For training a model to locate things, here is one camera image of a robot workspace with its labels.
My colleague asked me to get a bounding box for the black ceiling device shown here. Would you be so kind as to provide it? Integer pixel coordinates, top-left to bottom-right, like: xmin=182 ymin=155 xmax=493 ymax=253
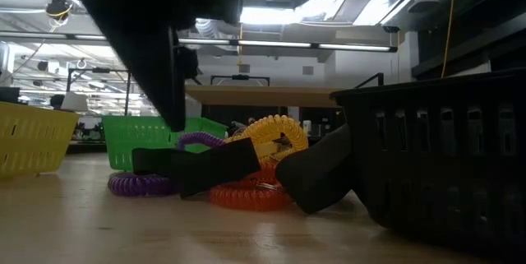
xmin=44 ymin=0 xmax=75 ymax=21

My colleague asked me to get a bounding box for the yellow coil wrist keychain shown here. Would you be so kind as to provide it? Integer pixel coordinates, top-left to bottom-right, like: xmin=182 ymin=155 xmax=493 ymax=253
xmin=224 ymin=113 xmax=310 ymax=165

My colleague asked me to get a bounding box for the wooden shelf with black legs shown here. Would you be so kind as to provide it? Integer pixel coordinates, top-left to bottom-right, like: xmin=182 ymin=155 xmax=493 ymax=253
xmin=183 ymin=72 xmax=385 ymax=109

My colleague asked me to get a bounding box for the yellow hanging cable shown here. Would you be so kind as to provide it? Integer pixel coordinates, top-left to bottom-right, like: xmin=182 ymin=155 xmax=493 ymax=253
xmin=440 ymin=0 xmax=459 ymax=79

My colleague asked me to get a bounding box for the black plastic basket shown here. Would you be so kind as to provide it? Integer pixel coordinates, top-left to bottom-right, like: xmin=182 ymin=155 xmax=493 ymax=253
xmin=330 ymin=69 xmax=526 ymax=257

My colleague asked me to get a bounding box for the long ceiling light bar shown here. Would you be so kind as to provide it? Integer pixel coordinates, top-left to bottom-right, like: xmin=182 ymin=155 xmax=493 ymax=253
xmin=0 ymin=31 xmax=399 ymax=54

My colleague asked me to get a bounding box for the yellow plastic basket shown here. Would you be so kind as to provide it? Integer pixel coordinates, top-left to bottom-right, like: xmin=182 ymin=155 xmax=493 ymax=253
xmin=0 ymin=101 xmax=80 ymax=179

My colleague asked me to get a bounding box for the person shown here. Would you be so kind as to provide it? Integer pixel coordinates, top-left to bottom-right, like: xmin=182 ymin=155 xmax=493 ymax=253
xmin=48 ymin=94 xmax=66 ymax=111

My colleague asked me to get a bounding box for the green plastic basket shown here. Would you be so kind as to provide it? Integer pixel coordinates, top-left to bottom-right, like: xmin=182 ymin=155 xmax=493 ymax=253
xmin=101 ymin=114 xmax=229 ymax=173

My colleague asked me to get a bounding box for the red coil wrist keychain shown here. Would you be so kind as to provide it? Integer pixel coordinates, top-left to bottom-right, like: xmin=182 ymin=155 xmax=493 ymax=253
xmin=208 ymin=160 xmax=293 ymax=212

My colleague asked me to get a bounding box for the white monitor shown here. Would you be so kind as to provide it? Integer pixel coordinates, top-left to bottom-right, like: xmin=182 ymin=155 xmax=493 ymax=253
xmin=60 ymin=90 xmax=90 ymax=113

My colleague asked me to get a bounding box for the black station frame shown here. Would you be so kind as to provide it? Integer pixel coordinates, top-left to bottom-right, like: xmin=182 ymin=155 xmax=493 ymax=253
xmin=65 ymin=67 xmax=132 ymax=117

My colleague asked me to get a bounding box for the purple coil wrist keychain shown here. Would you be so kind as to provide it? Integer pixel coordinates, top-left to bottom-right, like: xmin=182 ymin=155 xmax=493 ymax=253
xmin=107 ymin=131 xmax=227 ymax=198

